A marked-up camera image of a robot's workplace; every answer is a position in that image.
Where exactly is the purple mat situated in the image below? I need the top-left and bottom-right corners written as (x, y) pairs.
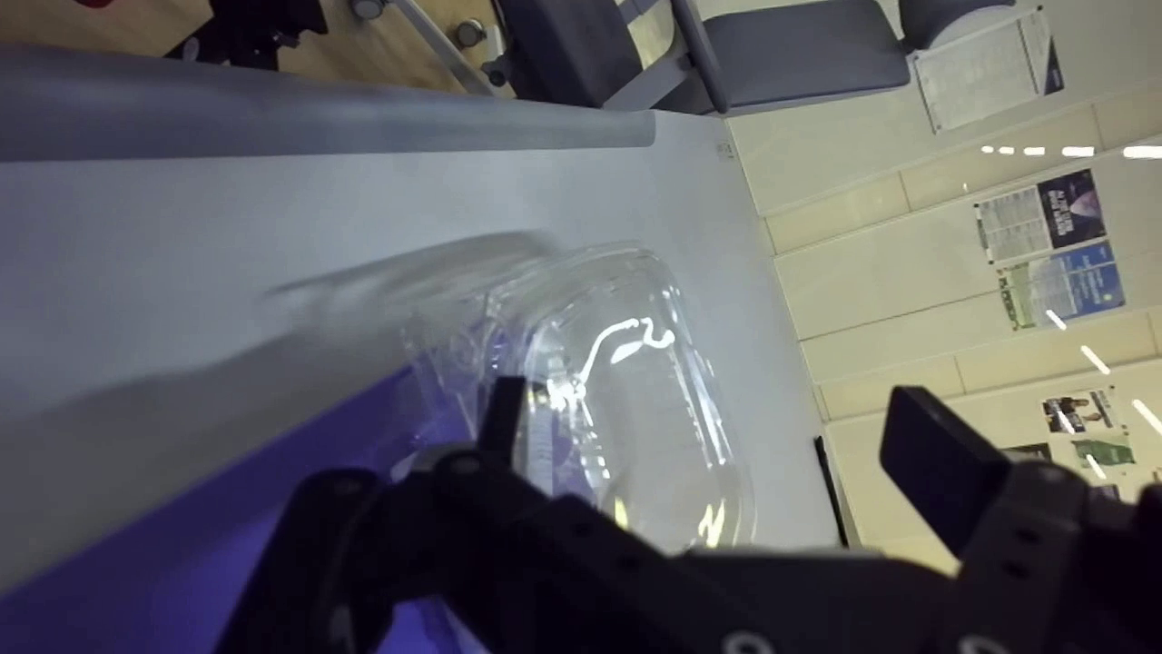
top-left (0, 358), bottom-right (489, 654)

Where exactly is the white paper notice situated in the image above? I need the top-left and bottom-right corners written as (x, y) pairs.
top-left (904, 4), bottom-right (1070, 139)

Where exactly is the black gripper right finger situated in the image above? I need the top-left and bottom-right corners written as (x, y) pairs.
top-left (879, 385), bottom-right (1013, 572)

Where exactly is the small picture wall poster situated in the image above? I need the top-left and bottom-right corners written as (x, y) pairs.
top-left (1036, 385), bottom-right (1143, 478)

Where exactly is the grey office chair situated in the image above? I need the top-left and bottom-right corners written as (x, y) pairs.
top-left (486, 0), bottom-right (695, 112)
top-left (670, 0), bottom-right (915, 117)

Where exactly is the blue wall poster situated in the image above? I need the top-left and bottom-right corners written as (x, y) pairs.
top-left (969, 168), bottom-right (1130, 333)

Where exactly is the clear plastic box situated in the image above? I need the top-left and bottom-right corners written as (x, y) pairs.
top-left (265, 231), bottom-right (762, 554)

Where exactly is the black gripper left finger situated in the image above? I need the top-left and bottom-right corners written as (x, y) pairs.
top-left (477, 375), bottom-right (535, 472)

